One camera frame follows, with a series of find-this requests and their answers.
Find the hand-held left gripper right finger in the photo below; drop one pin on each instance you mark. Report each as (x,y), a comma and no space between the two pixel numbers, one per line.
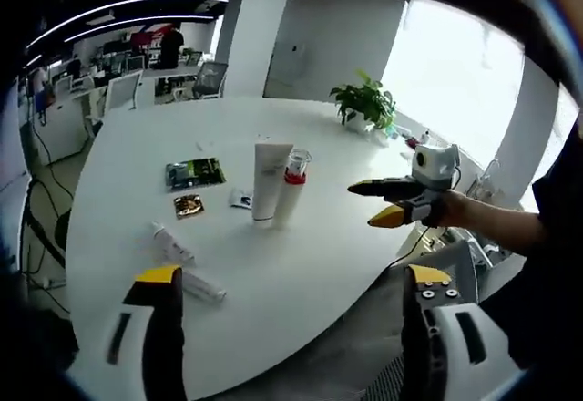
(455,351)

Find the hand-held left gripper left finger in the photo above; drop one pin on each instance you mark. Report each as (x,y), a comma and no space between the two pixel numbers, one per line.
(136,351)

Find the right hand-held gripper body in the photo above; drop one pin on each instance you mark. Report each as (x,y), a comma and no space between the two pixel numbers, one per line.
(439,164)

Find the small clear-capped skincare bottle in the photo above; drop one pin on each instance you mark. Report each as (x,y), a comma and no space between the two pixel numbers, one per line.
(205,286)

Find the small skincare bottle red label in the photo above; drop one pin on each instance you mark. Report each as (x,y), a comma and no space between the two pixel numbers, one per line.
(175,248)

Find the white skincare tube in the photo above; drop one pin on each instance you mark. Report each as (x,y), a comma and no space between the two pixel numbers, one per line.
(268,182)

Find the small white skincare sachet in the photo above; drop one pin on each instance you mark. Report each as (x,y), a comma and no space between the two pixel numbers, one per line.
(241,199)

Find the gold foil skincare sachet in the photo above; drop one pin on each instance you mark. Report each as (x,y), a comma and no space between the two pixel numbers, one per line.
(189,206)

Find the green black skincare sachet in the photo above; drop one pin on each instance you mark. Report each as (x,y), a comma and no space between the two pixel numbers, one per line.
(196,172)

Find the small sanitizer bottle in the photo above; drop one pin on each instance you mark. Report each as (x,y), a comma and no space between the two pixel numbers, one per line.
(426,137)

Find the person's right hand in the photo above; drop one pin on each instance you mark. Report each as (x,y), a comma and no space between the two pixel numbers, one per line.
(455,209)

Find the potted green plant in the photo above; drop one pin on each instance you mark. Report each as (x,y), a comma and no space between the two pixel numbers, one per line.
(364,100)

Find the person in black clothes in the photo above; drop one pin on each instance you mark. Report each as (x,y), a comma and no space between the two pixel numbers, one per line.
(555,282)

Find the grey mesh office chair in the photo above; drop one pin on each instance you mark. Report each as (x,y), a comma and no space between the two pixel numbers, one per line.
(211,79)

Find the white office desk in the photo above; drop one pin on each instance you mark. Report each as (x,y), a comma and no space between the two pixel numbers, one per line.
(68,127)

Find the white office chair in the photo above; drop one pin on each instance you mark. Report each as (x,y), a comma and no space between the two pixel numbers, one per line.
(123,91)

